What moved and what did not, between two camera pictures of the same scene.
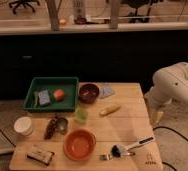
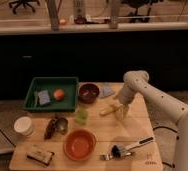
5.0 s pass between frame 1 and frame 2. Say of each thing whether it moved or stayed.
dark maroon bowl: stayed
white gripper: moved
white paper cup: stayed
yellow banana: stayed
